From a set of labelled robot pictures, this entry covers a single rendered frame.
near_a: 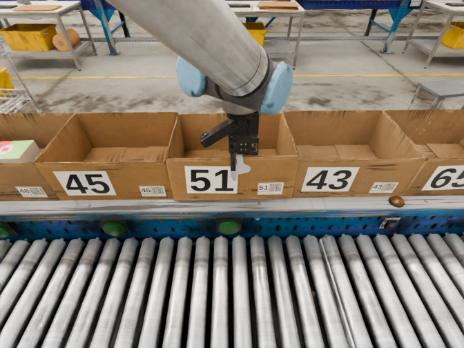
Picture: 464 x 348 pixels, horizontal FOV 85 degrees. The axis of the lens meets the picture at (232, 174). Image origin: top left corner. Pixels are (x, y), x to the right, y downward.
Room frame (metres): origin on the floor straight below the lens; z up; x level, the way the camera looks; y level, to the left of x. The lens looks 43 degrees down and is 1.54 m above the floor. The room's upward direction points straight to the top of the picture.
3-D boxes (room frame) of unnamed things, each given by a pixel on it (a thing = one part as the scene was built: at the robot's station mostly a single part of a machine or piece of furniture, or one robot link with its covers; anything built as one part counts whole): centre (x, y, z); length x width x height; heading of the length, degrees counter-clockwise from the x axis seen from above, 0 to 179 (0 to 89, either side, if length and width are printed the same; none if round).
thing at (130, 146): (0.72, 0.39, 0.96); 0.39 x 0.29 x 0.17; 91
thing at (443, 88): (2.32, -2.15, 0.21); 0.50 x 0.42 x 0.44; 10
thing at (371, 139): (0.73, -0.39, 0.96); 0.39 x 0.29 x 0.17; 91
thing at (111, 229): (0.50, 0.40, 0.81); 0.07 x 0.01 x 0.07; 91
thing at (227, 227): (0.50, 0.01, 0.81); 0.07 x 0.01 x 0.07; 91
